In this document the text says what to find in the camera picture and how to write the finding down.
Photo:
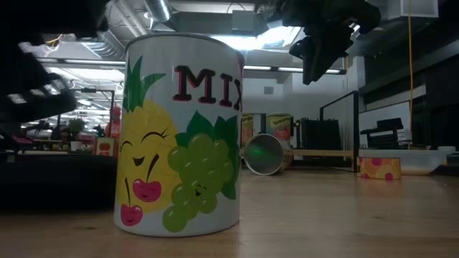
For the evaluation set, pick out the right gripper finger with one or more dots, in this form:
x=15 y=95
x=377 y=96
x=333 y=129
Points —
x=333 y=57
x=312 y=68

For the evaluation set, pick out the black oven mitt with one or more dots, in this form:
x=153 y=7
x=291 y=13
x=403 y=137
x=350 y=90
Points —
x=54 y=179

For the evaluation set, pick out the tall green orange can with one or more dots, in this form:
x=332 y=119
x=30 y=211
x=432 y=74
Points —
x=247 y=130

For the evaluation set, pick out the tall green peaches can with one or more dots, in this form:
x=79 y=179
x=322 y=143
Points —
x=267 y=156

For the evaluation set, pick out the short yellow pineapple rings can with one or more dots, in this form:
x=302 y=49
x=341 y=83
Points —
x=379 y=168

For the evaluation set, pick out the white mixed fruit can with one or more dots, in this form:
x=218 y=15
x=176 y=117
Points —
x=179 y=143

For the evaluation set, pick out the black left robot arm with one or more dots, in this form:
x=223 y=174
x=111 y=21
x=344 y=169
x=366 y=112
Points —
x=43 y=16

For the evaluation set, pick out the long ceiling tube light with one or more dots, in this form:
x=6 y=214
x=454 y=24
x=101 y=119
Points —
x=272 y=68

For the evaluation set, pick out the potted green plant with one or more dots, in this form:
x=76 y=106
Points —
x=76 y=127

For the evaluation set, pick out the black ribbed unit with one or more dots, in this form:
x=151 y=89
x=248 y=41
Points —
x=319 y=134

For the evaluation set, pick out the grey ceiling box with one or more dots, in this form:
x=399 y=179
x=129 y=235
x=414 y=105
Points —
x=243 y=21

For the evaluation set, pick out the red and white box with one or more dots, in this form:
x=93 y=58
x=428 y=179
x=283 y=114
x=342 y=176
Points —
x=104 y=146

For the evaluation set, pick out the person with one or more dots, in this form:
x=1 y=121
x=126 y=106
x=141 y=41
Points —
x=114 y=123

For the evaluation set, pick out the clear plastic bowl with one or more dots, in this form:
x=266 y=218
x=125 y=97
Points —
x=419 y=163

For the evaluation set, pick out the white wall vent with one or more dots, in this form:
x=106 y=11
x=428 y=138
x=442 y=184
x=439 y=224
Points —
x=268 y=90

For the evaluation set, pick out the white board black frame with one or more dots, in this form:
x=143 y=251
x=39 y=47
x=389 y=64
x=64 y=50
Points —
x=383 y=111

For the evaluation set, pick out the black background rig frame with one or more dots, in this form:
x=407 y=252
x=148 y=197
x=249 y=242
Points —
x=112 y=107

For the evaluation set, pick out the wooden shelf black metal frame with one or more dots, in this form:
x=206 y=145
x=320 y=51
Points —
x=322 y=153

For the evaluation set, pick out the silver ventilation duct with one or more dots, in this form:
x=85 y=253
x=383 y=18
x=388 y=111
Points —
x=157 y=9

